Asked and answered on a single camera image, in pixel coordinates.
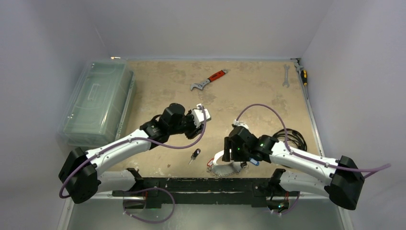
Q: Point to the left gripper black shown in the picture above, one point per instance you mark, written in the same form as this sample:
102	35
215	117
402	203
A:
194	131

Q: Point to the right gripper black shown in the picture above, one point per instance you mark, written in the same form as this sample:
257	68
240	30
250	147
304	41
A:
227	149

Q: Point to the large white keyring with keys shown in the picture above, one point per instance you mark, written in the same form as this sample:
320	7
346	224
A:
227	169

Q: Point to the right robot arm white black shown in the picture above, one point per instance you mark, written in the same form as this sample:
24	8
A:
337	179

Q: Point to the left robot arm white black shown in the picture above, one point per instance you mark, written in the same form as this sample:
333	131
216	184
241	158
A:
174	128

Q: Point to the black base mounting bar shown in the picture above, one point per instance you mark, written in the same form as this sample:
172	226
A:
255	192

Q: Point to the silver open end wrench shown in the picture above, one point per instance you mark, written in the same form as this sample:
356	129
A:
286	80

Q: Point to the clear plastic storage box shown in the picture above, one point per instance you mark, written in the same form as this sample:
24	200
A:
97	103

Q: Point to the yellow black screwdriver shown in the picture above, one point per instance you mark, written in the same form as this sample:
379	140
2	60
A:
304	77

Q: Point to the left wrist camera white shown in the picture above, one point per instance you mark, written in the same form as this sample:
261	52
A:
200	115

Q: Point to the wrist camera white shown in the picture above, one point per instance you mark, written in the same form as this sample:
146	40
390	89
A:
200	115
237	123

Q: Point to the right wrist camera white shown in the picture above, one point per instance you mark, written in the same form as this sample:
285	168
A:
237	123

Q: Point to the red handled adjustable wrench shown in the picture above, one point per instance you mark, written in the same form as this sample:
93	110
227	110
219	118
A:
200	86

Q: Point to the aluminium frame rail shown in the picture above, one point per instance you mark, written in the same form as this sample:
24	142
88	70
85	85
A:
298	68

